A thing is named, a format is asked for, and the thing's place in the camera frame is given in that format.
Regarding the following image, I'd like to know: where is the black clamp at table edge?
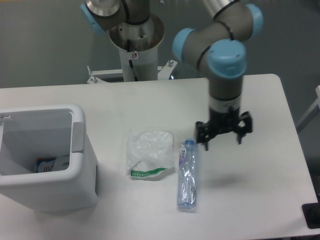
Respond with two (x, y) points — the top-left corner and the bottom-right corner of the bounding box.
(302, 202), (320, 229)

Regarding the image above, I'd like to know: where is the white plastic trash can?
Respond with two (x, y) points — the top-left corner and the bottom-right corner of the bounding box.
(0, 104), (98, 212)

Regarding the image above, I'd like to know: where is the white frame at right edge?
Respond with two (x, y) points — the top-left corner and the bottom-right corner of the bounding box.
(296, 85), (320, 134)

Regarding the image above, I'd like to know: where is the white pedestal base frame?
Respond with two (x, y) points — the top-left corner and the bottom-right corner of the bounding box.
(86, 59), (178, 84)

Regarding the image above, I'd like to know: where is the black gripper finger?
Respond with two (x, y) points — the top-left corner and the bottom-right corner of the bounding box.
(195, 121), (220, 151)
(231, 111), (253, 145)

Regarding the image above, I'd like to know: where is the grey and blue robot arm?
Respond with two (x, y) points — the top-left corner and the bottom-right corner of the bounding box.
(80, 0), (264, 146)

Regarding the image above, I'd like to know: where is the blue white package in bin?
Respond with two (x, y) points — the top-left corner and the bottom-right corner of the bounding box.
(35, 155), (70, 173)

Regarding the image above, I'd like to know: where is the white green paper bag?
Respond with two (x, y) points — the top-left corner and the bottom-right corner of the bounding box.
(126, 130), (175, 181)

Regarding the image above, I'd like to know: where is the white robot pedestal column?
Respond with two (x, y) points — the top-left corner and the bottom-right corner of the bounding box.
(109, 13), (165, 82)

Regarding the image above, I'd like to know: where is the clear plastic water bottle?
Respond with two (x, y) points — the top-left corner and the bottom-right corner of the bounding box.
(176, 138), (199, 212)

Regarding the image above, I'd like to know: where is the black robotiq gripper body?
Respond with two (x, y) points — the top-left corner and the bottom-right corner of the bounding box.
(207, 108), (240, 137)

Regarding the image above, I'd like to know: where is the black cable on pedestal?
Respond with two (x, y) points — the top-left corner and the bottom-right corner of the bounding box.
(126, 39), (139, 82)

